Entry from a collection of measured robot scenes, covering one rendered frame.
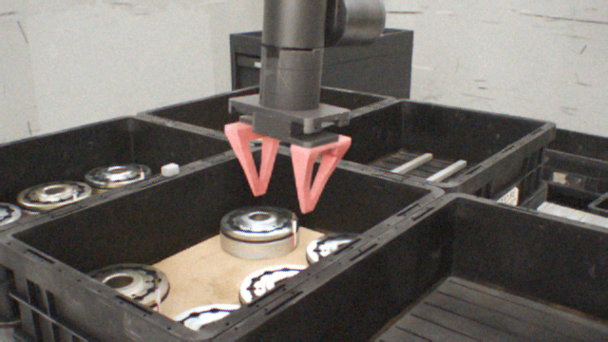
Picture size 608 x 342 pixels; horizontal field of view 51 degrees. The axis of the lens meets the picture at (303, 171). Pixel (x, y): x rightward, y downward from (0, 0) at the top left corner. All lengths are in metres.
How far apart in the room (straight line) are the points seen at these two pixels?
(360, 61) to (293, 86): 1.84
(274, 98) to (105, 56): 3.60
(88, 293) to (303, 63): 0.27
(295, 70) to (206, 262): 0.32
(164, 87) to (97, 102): 0.50
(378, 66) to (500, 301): 1.83
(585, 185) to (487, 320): 1.50
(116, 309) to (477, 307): 0.39
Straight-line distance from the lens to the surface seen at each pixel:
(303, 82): 0.57
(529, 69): 4.04
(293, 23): 0.56
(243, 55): 2.49
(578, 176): 2.16
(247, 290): 0.67
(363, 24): 0.62
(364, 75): 2.43
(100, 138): 1.09
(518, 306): 0.74
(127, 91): 4.26
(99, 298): 0.55
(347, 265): 0.57
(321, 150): 0.56
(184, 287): 0.75
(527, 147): 0.99
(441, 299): 0.73
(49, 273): 0.60
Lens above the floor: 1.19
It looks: 19 degrees down
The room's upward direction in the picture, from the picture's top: straight up
